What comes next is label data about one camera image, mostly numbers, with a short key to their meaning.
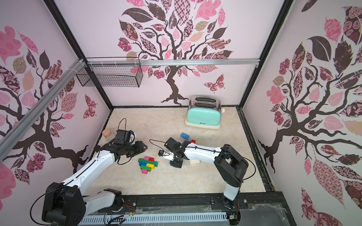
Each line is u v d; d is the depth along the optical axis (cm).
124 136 66
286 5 69
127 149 69
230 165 47
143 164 86
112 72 95
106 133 91
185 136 100
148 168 85
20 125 54
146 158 88
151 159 90
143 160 88
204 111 97
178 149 63
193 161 88
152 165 85
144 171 84
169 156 76
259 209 73
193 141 99
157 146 76
